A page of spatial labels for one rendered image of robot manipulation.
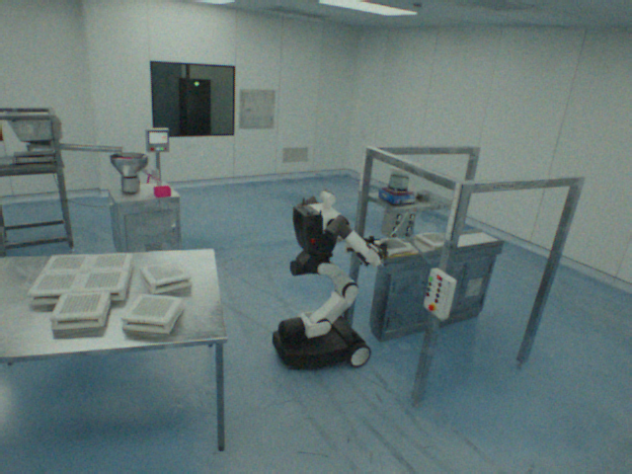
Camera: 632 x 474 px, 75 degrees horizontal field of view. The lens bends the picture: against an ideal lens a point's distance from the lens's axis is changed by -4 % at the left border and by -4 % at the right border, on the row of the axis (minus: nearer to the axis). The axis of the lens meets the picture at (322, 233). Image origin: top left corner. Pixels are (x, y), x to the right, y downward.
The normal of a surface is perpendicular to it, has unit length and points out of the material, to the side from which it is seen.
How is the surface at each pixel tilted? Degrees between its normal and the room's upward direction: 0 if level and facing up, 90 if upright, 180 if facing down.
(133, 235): 91
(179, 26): 90
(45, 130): 90
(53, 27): 90
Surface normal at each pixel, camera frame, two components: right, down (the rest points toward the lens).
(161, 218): 0.55, 0.34
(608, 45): -0.83, 0.14
